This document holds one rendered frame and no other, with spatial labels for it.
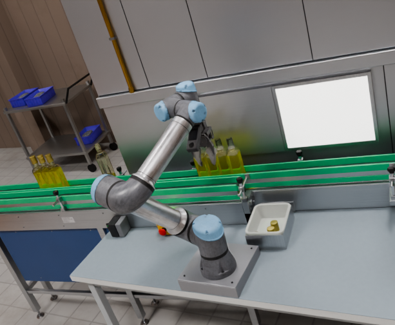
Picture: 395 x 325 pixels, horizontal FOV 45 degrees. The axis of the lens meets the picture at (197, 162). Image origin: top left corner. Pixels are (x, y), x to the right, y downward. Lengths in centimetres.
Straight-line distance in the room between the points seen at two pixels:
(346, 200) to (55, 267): 183
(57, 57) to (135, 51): 351
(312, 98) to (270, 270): 78
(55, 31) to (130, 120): 326
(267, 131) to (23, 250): 173
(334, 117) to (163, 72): 84
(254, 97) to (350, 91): 43
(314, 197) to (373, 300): 61
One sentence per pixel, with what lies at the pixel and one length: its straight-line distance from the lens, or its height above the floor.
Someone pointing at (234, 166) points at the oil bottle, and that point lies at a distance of 230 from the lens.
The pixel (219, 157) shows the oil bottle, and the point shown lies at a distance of 230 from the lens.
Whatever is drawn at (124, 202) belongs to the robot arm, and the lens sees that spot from 164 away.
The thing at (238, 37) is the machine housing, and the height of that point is 156.
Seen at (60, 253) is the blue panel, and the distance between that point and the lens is 307.
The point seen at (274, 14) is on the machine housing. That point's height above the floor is 163.
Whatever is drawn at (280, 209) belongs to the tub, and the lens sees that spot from 226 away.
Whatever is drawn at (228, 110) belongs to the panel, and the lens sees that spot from 234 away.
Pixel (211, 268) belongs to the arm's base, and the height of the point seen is 86.
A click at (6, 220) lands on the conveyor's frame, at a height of 83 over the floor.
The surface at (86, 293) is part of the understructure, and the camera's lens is 320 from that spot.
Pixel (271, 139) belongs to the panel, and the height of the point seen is 105.
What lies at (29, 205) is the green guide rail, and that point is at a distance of 294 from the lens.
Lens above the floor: 207
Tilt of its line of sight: 26 degrees down
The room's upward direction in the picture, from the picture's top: 18 degrees counter-clockwise
